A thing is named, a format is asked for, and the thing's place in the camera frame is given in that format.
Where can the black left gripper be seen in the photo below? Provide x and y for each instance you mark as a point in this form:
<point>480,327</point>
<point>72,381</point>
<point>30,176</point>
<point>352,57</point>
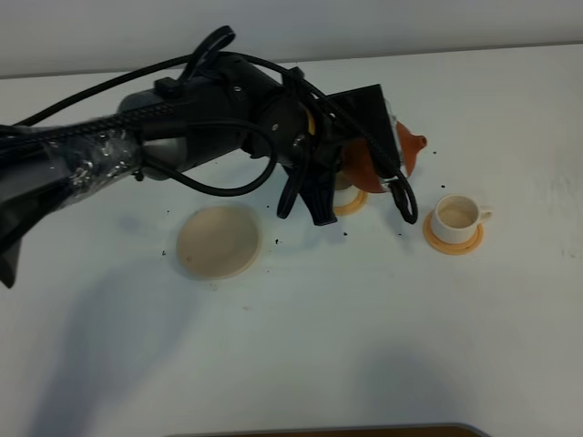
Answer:
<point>304,138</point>

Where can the brown clay teapot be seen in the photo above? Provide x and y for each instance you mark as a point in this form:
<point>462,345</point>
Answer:
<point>357,161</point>

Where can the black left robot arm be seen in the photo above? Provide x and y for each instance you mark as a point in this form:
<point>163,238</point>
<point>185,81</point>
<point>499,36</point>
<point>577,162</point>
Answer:
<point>217,106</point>

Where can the white teacup near teapot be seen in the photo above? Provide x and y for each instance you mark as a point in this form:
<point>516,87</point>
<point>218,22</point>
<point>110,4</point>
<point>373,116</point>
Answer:
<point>341,182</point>

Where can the round beige teapot tray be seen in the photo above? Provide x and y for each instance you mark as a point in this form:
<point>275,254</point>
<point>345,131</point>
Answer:
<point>219,242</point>

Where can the orange coaster under near cup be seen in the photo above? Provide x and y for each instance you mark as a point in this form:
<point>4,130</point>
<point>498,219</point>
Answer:
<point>348,201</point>

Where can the orange coaster under cup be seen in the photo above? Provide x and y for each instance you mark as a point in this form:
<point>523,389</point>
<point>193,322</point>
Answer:
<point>451,249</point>
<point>348,201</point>

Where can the white teacup far right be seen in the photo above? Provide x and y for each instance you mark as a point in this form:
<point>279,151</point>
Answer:
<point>455,218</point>

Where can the orange coaster under right cup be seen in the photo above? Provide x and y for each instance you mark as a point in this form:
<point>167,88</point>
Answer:
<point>451,249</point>

